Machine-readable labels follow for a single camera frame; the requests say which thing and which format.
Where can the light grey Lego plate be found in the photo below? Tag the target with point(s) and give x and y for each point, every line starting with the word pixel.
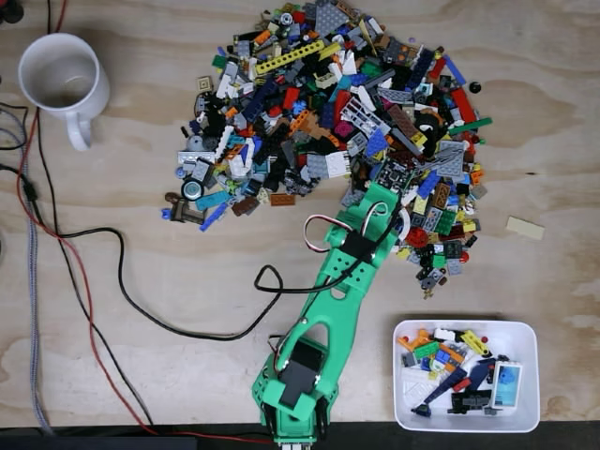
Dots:
pixel 194 156

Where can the white ceramic mug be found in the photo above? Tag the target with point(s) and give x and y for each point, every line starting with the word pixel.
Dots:
pixel 63 77

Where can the dark grey Lego wedge plate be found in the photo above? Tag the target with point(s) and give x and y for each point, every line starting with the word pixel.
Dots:
pixel 330 16

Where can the small green Lego brick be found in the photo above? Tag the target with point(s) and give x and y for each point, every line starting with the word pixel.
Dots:
pixel 218 61

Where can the black object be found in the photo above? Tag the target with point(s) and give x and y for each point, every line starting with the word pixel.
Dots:
pixel 9 9

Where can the orange Lego piece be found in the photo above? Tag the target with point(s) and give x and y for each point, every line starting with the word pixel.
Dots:
pixel 418 338

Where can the teal Lego tile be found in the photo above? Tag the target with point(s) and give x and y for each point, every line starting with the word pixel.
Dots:
pixel 209 200

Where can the black round Lego piece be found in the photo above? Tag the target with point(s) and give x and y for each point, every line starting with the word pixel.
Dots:
pixel 475 87

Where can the grey Lego lattice window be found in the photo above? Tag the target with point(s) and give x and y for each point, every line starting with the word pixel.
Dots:
pixel 362 113

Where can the small red Lego brick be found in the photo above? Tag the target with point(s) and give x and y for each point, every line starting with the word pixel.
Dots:
pixel 290 97

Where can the long dark blue Lego wedge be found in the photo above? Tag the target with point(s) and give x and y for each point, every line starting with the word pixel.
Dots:
pixel 440 389

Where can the dark brown Lego plate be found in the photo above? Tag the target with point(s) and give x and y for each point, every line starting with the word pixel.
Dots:
pixel 245 206

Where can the orange-brown Lego plate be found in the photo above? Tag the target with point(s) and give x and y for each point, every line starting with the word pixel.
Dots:
pixel 282 199

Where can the dark brown Lego figure piece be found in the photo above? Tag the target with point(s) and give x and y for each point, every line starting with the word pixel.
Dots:
pixel 187 211

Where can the white panel with blue print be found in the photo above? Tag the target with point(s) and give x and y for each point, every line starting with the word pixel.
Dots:
pixel 506 384

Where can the green camera circuit board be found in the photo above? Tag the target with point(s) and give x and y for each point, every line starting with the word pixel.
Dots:
pixel 394 175

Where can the white plastic bin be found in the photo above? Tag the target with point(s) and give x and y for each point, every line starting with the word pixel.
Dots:
pixel 527 375

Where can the lime green Lego plate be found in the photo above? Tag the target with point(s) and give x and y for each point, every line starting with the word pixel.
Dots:
pixel 424 349

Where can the yellow Lego piece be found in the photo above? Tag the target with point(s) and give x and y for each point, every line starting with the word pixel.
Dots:
pixel 473 340

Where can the white Lego piece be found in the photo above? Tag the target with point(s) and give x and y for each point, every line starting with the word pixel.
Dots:
pixel 446 334

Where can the red round Lego dish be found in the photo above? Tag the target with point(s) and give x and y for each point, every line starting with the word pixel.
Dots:
pixel 416 237

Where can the long green Lego plate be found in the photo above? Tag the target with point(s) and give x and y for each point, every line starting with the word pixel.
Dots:
pixel 471 125

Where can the tan printed Lego tile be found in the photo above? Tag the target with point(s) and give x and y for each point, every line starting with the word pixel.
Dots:
pixel 204 84

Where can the white Lego arch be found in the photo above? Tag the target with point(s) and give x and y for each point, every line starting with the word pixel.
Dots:
pixel 407 220

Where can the large grey Lego wedge plate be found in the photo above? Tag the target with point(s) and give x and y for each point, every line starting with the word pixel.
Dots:
pixel 450 158

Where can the long red Lego brick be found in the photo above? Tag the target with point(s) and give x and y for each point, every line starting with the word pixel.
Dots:
pixel 463 103

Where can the brown studded Lego plate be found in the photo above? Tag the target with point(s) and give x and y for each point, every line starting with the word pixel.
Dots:
pixel 441 195

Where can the long blue Lego plate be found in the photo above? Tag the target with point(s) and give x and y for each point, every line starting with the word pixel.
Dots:
pixel 213 216

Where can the green studded Lego plate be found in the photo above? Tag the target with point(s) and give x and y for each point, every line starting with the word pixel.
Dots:
pixel 445 220

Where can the white Lego plate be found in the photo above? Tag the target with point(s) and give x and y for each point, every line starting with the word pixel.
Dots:
pixel 337 164

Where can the short blue Lego plate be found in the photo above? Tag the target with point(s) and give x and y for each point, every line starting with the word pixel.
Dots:
pixel 427 184

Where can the tan Lego plate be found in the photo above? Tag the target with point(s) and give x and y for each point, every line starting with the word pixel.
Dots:
pixel 525 228

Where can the yellow Lego beam with holes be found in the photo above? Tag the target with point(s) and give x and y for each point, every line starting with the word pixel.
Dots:
pixel 290 56

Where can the blue Lego wedge plate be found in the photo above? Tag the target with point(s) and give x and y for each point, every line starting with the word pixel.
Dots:
pixel 376 143

